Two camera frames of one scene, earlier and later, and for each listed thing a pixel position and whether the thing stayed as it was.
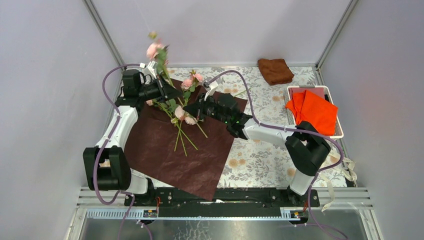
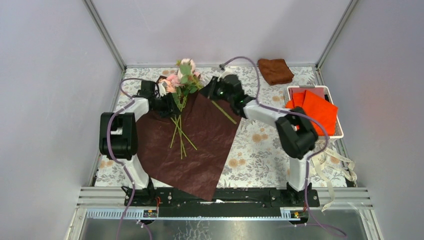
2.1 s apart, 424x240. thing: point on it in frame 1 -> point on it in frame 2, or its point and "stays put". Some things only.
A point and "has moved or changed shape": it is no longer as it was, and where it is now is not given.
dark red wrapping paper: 170,144 stays put
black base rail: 228,202 stays put
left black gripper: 165,90 -> 170,107
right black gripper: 197,109 -> 208,91
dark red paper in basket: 318,91 stays put
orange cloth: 308,107 stays put
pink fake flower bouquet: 157,52 has moved or changed shape
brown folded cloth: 275,71 stays put
